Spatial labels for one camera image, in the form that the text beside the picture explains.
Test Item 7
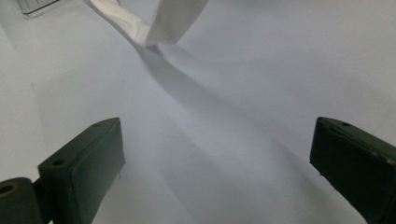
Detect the white folded cloth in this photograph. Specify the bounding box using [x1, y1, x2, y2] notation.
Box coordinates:
[89, 0, 210, 48]

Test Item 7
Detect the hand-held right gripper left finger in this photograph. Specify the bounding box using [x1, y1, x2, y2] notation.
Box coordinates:
[37, 117, 126, 224]

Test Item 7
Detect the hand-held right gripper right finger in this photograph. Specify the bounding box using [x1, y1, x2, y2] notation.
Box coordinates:
[309, 116, 396, 224]

